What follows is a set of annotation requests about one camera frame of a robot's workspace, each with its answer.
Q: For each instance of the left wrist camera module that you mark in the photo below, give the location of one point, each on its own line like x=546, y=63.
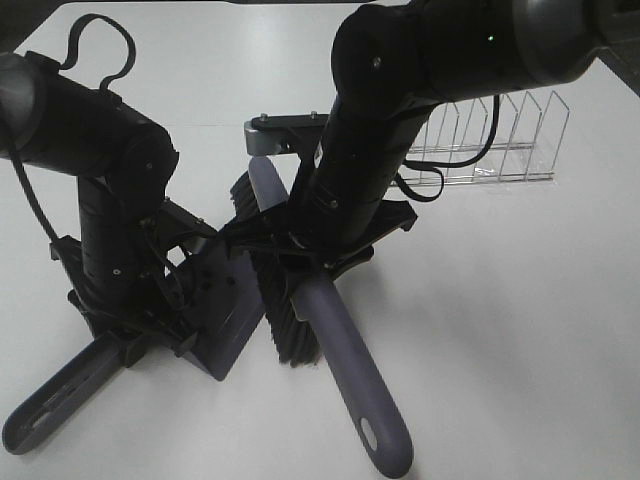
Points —
x=176, y=227

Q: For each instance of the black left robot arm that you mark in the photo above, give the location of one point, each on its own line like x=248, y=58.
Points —
x=116, y=154

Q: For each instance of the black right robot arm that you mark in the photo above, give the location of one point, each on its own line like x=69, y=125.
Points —
x=392, y=66

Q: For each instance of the purple brush black bristles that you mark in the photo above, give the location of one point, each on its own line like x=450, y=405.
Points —
x=309, y=321

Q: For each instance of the chrome wire dish rack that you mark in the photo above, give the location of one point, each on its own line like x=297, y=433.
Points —
x=526, y=147

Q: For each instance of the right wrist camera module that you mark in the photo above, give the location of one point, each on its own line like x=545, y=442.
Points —
x=267, y=135

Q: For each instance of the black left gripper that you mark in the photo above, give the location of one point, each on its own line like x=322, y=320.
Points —
x=122, y=279

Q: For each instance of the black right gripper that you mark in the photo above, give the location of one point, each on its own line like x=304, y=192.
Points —
x=279, y=236

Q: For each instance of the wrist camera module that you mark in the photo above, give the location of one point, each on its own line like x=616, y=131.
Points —
x=267, y=135
x=176, y=227

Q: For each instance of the purple plastic dustpan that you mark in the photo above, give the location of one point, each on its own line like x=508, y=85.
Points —
x=225, y=310

